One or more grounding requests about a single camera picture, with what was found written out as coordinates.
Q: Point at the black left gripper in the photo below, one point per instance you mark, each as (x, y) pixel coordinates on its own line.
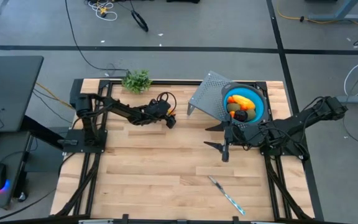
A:
(158, 108)

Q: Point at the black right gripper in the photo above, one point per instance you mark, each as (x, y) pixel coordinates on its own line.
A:
(244, 136)

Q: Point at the small yellow orange fruit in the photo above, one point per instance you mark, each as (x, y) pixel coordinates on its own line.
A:
(170, 111)

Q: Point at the red yellow peach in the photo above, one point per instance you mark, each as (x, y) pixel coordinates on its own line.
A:
(231, 114)

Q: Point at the dark purple plum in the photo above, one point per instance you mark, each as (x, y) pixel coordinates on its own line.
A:
(240, 116)

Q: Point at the olive green oval fruit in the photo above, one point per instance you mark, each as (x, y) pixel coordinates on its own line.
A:
(233, 107)
(251, 114)

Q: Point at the round orange fruit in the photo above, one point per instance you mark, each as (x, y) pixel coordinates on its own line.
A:
(245, 108)

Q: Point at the blue collapsible bowl black rim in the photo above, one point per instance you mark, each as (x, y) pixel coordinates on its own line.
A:
(259, 102)

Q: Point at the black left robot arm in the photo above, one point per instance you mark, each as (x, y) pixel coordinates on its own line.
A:
(120, 110)

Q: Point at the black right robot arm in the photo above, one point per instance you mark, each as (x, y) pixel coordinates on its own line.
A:
(306, 119)

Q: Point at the grey perforated metal stand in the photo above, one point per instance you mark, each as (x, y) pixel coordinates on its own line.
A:
(207, 96)

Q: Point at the green plant white pot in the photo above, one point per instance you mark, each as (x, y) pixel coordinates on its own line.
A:
(137, 81)

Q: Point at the grey floor bar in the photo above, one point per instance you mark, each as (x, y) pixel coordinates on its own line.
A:
(357, 99)

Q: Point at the grey desk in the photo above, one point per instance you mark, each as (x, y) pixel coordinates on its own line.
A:
(11, 146)

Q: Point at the black desk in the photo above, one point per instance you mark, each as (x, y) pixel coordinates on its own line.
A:
(11, 90)

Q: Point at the grey desk leg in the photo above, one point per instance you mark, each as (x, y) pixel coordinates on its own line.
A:
(337, 14)

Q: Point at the black aluminium table frame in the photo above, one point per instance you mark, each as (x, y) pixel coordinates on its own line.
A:
(270, 183)

